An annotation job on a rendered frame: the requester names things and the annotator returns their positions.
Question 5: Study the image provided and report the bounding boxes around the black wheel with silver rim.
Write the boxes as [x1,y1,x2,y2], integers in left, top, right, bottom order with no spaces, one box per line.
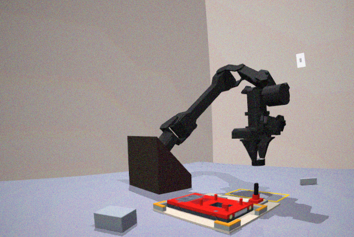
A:
[252,158,266,166]

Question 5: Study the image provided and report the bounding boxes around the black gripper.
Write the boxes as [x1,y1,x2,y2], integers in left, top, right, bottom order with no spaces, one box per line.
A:
[231,107,281,163]

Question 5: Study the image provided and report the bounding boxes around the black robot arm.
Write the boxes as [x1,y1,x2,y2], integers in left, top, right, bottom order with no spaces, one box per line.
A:
[159,64,290,151]

